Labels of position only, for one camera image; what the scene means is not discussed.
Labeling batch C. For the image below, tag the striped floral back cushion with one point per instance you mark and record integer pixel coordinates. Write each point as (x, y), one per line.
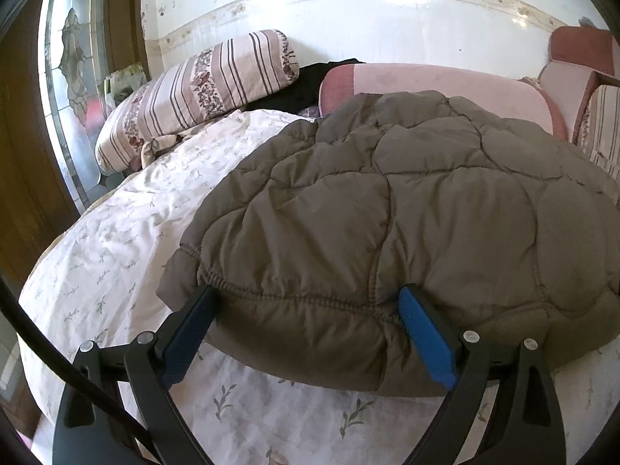
(603, 126)

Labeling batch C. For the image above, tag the small printed picture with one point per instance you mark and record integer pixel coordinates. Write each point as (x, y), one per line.
(126, 80)

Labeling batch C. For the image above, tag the pink bolster cushion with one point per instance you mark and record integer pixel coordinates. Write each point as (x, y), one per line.
(436, 80)

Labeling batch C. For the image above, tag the olive green puffer jacket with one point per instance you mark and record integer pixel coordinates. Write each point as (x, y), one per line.
(387, 203)

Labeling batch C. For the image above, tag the wooden door with glass pane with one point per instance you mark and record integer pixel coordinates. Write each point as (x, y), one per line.
(72, 82)

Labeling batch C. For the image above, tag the pink and red sofa backrest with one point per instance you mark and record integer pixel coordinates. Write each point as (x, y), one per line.
(579, 46)

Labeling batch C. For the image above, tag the black cloth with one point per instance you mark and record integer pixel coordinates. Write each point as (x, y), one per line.
(300, 82)

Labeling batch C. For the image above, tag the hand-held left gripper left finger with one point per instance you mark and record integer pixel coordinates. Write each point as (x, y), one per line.
(189, 334)

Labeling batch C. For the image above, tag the small grey object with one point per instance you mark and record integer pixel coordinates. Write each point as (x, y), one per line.
(586, 22)

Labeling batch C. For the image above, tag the striped floral pillow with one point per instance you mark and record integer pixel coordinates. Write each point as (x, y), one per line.
(193, 92)

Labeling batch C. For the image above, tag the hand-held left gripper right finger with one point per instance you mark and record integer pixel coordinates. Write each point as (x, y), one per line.
(428, 334)

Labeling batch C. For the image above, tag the white floral bed sheet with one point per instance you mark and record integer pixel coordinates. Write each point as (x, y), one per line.
(121, 252)

